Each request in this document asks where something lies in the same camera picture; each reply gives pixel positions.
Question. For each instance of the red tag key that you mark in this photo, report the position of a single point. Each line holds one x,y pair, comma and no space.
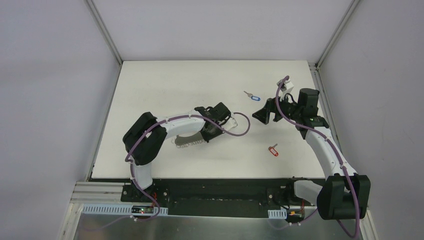
273,151

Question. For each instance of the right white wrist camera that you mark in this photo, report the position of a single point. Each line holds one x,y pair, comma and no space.
285,86

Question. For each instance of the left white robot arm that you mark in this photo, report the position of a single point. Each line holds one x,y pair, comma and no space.
146,136

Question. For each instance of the grey red keyring holder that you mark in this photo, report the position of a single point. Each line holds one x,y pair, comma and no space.
187,141

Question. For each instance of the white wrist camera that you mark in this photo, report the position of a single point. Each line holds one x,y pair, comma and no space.
285,86
231,123

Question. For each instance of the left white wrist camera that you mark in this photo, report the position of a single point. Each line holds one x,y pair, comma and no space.
231,123

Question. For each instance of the blue tag key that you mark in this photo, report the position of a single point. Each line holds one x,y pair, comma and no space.
252,97

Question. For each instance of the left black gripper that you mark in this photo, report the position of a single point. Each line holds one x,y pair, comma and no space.
210,129

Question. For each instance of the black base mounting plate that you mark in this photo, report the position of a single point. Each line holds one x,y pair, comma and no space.
234,198

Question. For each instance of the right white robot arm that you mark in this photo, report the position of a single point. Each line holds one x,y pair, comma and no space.
345,193

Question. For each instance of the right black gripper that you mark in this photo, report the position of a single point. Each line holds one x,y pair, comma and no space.
274,110

